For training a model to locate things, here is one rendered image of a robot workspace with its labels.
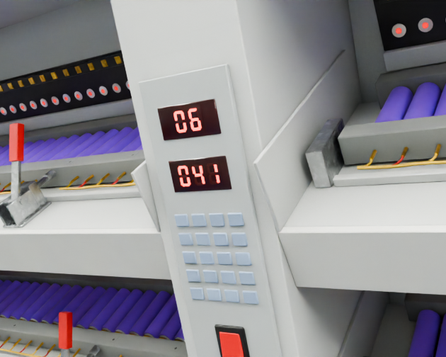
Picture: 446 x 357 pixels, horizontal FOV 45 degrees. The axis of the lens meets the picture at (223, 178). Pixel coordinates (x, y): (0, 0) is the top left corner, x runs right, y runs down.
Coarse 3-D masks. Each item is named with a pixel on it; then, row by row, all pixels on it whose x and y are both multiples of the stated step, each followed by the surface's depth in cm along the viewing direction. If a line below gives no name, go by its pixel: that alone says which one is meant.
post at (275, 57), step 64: (128, 0) 35; (192, 0) 33; (256, 0) 34; (320, 0) 42; (128, 64) 37; (192, 64) 34; (256, 64) 33; (320, 64) 42; (256, 128) 33; (256, 192) 34; (320, 320) 39
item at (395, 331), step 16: (368, 304) 47; (384, 304) 51; (416, 304) 47; (432, 304) 46; (352, 320) 44; (368, 320) 47; (384, 320) 50; (400, 320) 49; (416, 320) 48; (432, 320) 45; (352, 336) 43; (368, 336) 46; (384, 336) 48; (400, 336) 47; (416, 336) 44; (432, 336) 44; (352, 352) 43; (368, 352) 46; (384, 352) 46; (400, 352) 46; (416, 352) 43; (432, 352) 43
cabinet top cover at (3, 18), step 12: (0, 0) 55; (12, 0) 56; (24, 0) 57; (36, 0) 58; (48, 0) 59; (60, 0) 61; (72, 0) 62; (0, 12) 61; (12, 12) 62; (24, 12) 64; (36, 12) 65; (48, 12) 67; (0, 24) 69; (12, 24) 70
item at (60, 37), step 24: (96, 0) 62; (360, 0) 47; (24, 24) 70; (48, 24) 67; (72, 24) 65; (96, 24) 63; (360, 24) 48; (0, 48) 73; (24, 48) 71; (48, 48) 68; (72, 48) 66; (96, 48) 64; (120, 48) 62; (360, 48) 48; (0, 72) 74; (24, 72) 72; (360, 72) 49; (384, 72) 48
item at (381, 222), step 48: (384, 0) 43; (432, 0) 41; (384, 48) 45; (432, 48) 43; (336, 96) 43; (384, 96) 44; (432, 96) 40; (288, 144) 36; (336, 144) 38; (384, 144) 36; (432, 144) 35; (288, 192) 35; (336, 192) 36; (384, 192) 34; (432, 192) 32; (288, 240) 34; (336, 240) 32; (384, 240) 31; (432, 240) 29; (336, 288) 34; (384, 288) 33; (432, 288) 31
